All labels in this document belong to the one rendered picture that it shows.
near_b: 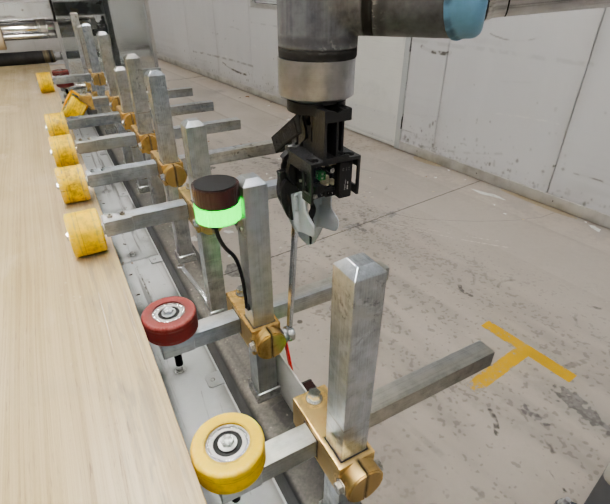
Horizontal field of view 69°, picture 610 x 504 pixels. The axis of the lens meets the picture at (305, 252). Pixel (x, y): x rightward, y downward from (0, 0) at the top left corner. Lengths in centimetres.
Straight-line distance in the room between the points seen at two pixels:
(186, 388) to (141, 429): 41
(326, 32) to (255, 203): 22
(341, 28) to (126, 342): 49
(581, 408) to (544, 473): 35
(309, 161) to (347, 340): 23
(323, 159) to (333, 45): 12
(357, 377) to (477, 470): 123
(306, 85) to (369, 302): 25
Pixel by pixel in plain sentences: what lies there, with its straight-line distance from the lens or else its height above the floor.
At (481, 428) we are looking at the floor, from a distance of 176.
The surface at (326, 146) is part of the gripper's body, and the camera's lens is 53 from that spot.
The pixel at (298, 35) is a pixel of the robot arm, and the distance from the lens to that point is 51.
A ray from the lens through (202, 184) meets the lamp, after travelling 57.
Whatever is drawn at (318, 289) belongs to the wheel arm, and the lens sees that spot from 79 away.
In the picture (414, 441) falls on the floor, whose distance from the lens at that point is 167.
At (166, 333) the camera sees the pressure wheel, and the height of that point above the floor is 90.
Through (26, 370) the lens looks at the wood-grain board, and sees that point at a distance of 70.
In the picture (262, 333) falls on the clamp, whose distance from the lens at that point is 69.
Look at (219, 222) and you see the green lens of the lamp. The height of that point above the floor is 107.
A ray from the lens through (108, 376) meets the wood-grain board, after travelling 64.
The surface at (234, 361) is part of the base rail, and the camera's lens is 89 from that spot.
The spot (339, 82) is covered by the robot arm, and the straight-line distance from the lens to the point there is 52.
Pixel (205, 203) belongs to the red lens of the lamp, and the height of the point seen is 110.
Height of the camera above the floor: 134
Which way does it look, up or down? 32 degrees down
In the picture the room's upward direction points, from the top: straight up
